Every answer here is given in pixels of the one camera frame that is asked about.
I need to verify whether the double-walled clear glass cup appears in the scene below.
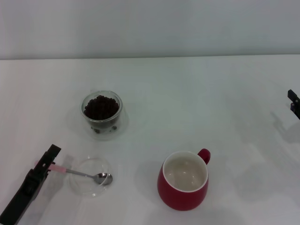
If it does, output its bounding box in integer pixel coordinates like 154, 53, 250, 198
80, 88, 129, 142

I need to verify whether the red mug with white inside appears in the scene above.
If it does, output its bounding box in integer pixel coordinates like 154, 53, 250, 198
157, 148, 211, 211

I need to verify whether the clear glass saucer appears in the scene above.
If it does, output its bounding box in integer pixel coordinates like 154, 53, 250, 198
68, 155, 113, 199

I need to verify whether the coffee bean pile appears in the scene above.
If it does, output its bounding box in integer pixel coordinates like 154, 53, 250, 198
84, 94, 120, 120

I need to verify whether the pink-handled metal spoon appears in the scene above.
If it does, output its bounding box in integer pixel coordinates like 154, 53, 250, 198
34, 160, 113, 186

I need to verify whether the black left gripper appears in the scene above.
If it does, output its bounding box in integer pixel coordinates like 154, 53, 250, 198
0, 144, 62, 225

